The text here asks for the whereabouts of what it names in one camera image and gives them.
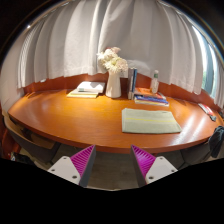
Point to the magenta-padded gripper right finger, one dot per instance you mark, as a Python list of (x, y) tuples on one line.
[(160, 167)]

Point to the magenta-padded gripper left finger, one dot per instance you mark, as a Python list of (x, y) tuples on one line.
[(65, 167)]

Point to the grey-green towel with yellow stripe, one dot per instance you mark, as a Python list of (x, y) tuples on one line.
[(150, 121)]

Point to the grey chair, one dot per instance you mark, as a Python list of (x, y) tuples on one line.
[(31, 143)]

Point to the black bag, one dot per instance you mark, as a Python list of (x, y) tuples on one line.
[(217, 141)]

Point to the flat white book under stack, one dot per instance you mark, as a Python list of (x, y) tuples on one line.
[(151, 103)]

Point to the flat blue book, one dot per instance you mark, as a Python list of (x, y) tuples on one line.
[(151, 99)]

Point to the flat red book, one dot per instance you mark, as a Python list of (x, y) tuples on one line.
[(162, 96)]

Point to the small dark object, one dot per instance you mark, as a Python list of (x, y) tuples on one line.
[(213, 117)]

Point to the red booklet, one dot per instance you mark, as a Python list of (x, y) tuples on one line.
[(205, 109)]

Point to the flat yellow book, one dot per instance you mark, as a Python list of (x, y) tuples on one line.
[(81, 94)]

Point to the flat orange book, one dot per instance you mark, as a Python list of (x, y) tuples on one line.
[(145, 91)]

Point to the clear plastic bottle green label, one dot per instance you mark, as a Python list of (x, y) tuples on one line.
[(154, 83)]

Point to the thick white book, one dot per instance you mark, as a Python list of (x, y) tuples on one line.
[(90, 86)]

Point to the upright grey book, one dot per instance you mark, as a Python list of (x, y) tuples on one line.
[(129, 83)]

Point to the white ceramic vase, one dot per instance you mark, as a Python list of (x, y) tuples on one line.
[(113, 86)]

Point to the window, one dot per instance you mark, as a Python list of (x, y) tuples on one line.
[(206, 66)]

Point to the white flower bouquet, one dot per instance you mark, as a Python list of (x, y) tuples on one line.
[(113, 61)]

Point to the white curtain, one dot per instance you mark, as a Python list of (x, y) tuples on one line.
[(100, 33)]

